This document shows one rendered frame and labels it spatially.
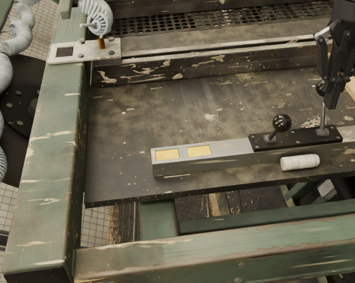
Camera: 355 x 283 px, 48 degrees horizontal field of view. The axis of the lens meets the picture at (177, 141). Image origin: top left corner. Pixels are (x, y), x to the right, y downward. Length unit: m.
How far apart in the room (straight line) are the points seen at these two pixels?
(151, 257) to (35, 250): 0.19
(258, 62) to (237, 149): 0.37
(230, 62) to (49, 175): 0.61
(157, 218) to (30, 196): 0.26
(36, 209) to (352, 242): 0.55
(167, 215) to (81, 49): 0.53
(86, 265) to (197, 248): 0.19
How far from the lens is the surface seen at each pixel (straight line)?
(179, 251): 0.71
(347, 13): 0.76
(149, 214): 0.87
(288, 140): 0.91
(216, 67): 1.17
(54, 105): 0.97
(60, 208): 0.74
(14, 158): 1.53
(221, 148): 0.89
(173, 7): 1.53
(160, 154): 0.88
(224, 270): 0.74
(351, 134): 0.98
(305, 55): 1.23
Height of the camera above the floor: 2.03
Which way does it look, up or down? 25 degrees down
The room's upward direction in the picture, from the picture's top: 71 degrees counter-clockwise
